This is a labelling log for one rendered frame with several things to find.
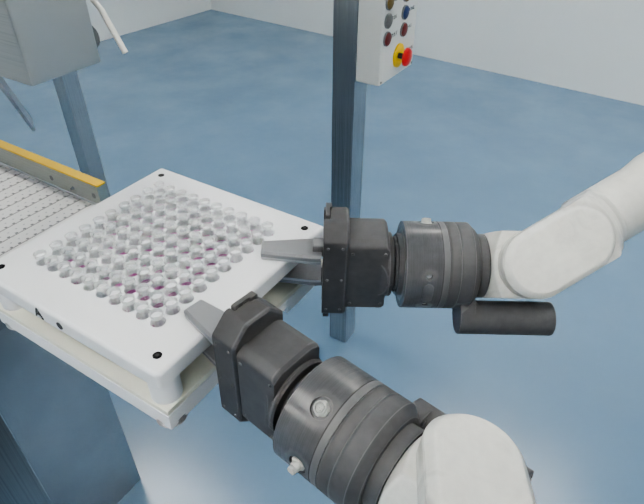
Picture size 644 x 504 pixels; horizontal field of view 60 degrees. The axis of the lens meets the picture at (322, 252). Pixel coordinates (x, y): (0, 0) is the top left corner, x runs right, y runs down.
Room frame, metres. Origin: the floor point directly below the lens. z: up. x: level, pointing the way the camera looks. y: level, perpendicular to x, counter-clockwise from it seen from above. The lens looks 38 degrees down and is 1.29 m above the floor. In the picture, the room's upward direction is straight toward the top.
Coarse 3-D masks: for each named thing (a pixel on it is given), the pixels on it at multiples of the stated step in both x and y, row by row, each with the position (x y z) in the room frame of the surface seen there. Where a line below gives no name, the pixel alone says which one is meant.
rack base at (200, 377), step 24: (288, 288) 0.44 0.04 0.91; (0, 312) 0.41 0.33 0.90; (24, 312) 0.40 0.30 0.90; (48, 336) 0.37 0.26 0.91; (72, 360) 0.35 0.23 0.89; (96, 360) 0.34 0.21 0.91; (120, 384) 0.31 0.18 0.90; (144, 384) 0.31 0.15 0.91; (192, 384) 0.31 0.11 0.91; (216, 384) 0.33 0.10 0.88; (144, 408) 0.30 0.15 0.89; (168, 408) 0.29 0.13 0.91; (192, 408) 0.30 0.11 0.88
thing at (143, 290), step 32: (160, 192) 0.54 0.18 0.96; (128, 224) 0.48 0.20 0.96; (160, 224) 0.48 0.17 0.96; (192, 224) 0.48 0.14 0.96; (224, 224) 0.49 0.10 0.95; (64, 256) 0.43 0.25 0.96; (96, 256) 0.43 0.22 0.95; (128, 256) 0.43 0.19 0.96; (160, 256) 0.43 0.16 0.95; (192, 256) 0.43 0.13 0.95; (128, 288) 0.38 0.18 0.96; (160, 288) 0.38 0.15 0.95
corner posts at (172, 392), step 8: (0, 296) 0.40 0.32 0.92; (8, 304) 0.40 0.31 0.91; (16, 304) 0.41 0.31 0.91; (168, 384) 0.29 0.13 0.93; (176, 384) 0.30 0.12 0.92; (152, 392) 0.29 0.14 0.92; (160, 392) 0.29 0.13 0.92; (168, 392) 0.29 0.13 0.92; (176, 392) 0.30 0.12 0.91; (160, 400) 0.29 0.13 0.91; (168, 400) 0.29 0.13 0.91; (176, 400) 0.29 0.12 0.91
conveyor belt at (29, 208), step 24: (0, 168) 0.83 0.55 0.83; (0, 192) 0.75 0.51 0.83; (24, 192) 0.75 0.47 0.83; (48, 192) 0.75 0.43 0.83; (0, 216) 0.68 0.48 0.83; (24, 216) 0.68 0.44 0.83; (48, 216) 0.68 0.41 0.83; (72, 216) 0.68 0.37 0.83; (0, 240) 0.62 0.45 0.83; (24, 240) 0.62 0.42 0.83
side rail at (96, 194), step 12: (0, 156) 0.84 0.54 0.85; (12, 156) 0.82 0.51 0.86; (24, 168) 0.81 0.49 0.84; (36, 168) 0.79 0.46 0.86; (48, 168) 0.77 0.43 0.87; (48, 180) 0.77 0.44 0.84; (60, 180) 0.75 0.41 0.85; (72, 180) 0.74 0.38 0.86; (72, 192) 0.74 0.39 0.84; (84, 192) 0.72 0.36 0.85; (96, 192) 0.71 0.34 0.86
